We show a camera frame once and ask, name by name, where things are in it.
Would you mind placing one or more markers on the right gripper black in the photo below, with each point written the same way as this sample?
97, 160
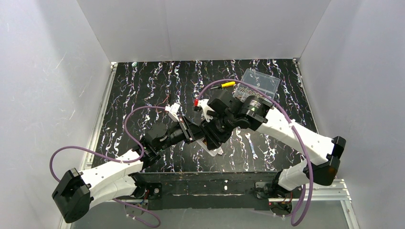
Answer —
214, 132

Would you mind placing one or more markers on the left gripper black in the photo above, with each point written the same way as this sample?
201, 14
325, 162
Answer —
192, 132

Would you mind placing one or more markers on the white remote control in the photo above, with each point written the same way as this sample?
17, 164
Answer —
212, 152

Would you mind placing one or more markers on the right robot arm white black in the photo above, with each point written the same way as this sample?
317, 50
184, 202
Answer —
322, 154

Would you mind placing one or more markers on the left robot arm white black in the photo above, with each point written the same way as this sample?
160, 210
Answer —
78, 191

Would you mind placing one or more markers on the silver open-end wrench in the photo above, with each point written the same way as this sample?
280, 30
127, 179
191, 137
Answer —
248, 136

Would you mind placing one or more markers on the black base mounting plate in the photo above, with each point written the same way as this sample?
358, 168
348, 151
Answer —
202, 190

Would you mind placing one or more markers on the clear plastic screw box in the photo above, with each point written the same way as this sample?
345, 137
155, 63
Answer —
267, 84

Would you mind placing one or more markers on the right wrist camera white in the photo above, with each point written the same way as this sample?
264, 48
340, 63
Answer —
202, 105

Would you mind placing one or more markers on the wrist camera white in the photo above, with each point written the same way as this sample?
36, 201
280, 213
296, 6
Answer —
202, 105
172, 111

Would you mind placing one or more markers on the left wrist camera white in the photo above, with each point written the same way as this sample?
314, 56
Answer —
172, 111

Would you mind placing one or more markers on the yellow handled screwdriver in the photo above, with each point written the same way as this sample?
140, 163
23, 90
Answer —
225, 85

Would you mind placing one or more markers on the aluminium frame rail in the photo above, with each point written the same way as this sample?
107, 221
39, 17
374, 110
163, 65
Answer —
88, 158

